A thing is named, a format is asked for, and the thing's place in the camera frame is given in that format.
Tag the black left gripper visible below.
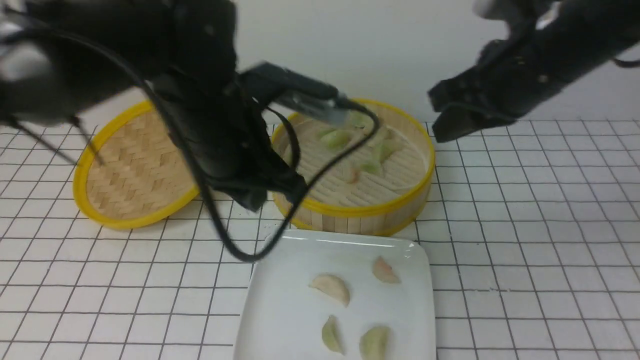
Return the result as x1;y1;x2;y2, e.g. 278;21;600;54
152;75;307;211

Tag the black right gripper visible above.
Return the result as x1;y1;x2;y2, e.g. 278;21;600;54
428;39;591;143

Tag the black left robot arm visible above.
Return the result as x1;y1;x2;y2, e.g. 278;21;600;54
1;0;319;211

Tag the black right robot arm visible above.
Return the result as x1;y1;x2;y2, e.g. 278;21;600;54
427;0;640;143

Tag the pinkish dumpling on plate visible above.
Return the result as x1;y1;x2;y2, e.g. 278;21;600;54
371;256;402;285

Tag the white dumpling on plate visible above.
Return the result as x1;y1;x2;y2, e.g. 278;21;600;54
309;273;351;308

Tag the white square plate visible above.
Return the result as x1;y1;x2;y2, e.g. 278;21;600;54
233;229;437;360

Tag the pale green dumpling on plate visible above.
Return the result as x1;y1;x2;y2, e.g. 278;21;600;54
359;325;391;360

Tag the white dumpling in steamer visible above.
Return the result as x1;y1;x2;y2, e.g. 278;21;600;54
366;126;391;148

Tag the green dumpling steamer right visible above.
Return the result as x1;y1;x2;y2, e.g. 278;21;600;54
372;139;403;164

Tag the green dumpling steamer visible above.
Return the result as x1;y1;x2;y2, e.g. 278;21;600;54
347;111;373;129
359;160;384;177
372;139;403;164

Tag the green dumpling steamer centre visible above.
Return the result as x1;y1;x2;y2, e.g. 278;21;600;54
359;160;384;177

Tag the green dumpling steamer back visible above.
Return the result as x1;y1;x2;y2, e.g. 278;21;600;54
347;111;373;129

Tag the yellow-rimmed bamboo steamer basket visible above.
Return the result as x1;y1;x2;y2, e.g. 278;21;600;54
291;99;435;236

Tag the yellow-rimmed bamboo steamer lid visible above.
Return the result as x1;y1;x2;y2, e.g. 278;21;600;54
72;101;199;229

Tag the pink dumpling in steamer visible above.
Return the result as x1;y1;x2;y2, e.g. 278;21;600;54
345;167;360;184

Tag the green dumpling in steamer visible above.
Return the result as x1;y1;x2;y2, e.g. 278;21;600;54
318;129;352;152

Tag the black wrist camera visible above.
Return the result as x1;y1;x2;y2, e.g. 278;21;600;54
238;62;349;126

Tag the black cable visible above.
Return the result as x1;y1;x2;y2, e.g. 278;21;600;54
0;22;381;264

